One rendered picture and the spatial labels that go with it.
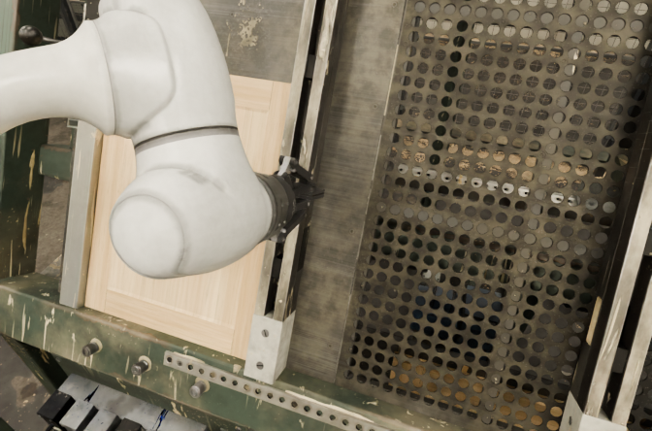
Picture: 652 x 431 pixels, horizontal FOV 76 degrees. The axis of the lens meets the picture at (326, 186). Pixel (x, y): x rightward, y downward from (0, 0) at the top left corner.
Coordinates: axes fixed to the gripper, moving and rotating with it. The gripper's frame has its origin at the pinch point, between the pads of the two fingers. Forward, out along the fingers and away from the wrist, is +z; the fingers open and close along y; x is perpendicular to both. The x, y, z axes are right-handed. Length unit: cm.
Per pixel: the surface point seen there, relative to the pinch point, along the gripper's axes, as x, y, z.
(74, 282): 53, -32, 3
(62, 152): 68, -5, 11
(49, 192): 220, -57, 138
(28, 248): 75, -31, 10
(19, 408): 119, -116, 48
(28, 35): 57, 19, -8
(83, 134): 54, 1, 3
